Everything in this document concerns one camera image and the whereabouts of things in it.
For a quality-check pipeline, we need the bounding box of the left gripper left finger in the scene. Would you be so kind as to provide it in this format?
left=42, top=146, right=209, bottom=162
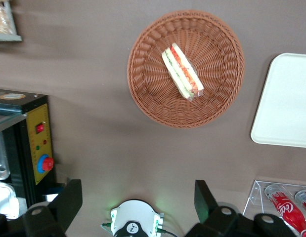
left=0, top=179, right=83, bottom=237

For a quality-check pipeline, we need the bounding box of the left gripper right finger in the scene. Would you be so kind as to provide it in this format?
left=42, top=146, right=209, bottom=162
left=186, top=179, right=296, bottom=237

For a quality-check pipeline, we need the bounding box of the triangle sandwich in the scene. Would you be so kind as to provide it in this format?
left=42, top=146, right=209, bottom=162
left=161, top=42, right=205, bottom=102

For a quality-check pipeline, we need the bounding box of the brown round wicker basket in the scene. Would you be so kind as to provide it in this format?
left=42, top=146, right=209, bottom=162
left=127, top=9, right=245, bottom=129

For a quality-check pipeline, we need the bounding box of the beige plastic serving tray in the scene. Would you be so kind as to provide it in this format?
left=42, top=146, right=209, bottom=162
left=250, top=52, right=306, bottom=149

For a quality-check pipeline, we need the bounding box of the grey snack display tray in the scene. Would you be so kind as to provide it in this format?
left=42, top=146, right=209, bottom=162
left=0, top=0, right=23, bottom=42

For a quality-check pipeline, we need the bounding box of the clear acrylic bottle rack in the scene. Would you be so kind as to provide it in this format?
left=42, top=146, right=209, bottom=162
left=242, top=180, right=306, bottom=237

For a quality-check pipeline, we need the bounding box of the black food warmer yellow panel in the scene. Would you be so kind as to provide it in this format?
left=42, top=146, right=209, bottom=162
left=0, top=88, right=69, bottom=220

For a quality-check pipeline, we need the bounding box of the clear bag of crackers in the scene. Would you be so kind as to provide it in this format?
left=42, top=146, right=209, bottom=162
left=0, top=4, right=14, bottom=35

